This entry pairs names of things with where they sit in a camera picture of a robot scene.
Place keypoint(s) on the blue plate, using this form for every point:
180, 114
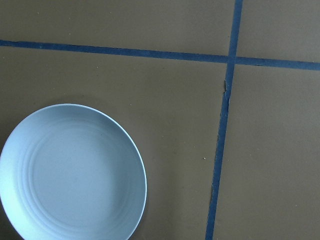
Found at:
70, 172

